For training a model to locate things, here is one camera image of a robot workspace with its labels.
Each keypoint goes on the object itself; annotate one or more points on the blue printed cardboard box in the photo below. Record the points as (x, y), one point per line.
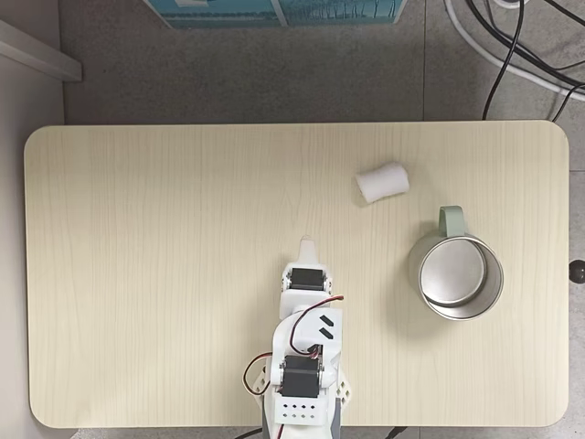
(215, 13)
(343, 11)

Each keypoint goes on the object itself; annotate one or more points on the white shelf board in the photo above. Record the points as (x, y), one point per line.
(36, 50)

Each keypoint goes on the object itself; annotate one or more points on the white gauze dressing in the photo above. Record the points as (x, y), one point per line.
(382, 183)

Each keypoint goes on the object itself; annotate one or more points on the black round knob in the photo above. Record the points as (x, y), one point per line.
(577, 272)

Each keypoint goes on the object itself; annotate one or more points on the green steel mug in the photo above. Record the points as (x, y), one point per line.
(459, 279)

